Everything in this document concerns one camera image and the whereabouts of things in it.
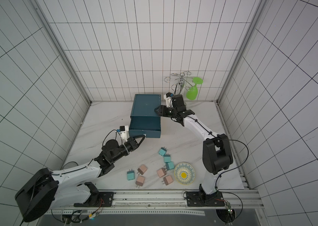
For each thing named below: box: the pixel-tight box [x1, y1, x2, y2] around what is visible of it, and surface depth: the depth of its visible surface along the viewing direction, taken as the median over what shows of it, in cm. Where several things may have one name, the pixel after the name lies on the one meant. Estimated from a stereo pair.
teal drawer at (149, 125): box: [128, 115, 161, 138], surface depth 83 cm
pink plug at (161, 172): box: [156, 167, 166, 178], surface depth 83 cm
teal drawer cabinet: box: [129, 94, 162, 127], surface depth 86 cm
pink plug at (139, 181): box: [135, 175, 145, 189], surface depth 80 cm
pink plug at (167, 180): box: [161, 175, 174, 186], surface depth 80 cm
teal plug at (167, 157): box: [164, 153, 171, 163], surface depth 89 cm
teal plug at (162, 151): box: [158, 146, 167, 157], surface depth 91 cm
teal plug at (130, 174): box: [127, 168, 136, 181], surface depth 82 cm
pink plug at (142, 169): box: [136, 164, 148, 176], surface depth 83 cm
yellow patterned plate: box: [174, 162, 196, 186], surface depth 82 cm
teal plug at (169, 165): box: [165, 161, 175, 171], surface depth 85 cm
